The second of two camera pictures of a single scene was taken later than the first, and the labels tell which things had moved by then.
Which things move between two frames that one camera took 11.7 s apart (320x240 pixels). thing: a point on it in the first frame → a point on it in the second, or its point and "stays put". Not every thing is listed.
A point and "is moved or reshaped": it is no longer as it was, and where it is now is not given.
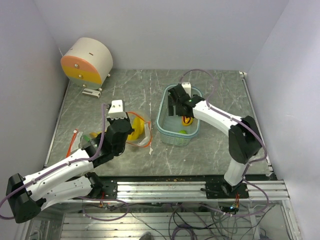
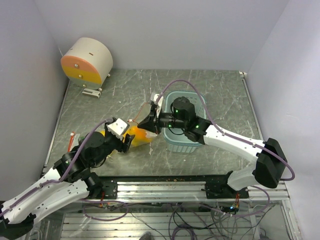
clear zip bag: [142, 135] is moved or reshaped
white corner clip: [241, 74] stays put
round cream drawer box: [88, 62] stays put
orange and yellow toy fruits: [187, 121] → [140, 136]
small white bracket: [91, 92] stays put
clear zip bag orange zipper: [74, 144] is moved or reshaped
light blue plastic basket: [170, 130] is moved or reshaped
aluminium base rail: [270, 189] stays put
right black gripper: [171, 104] → [151, 122]
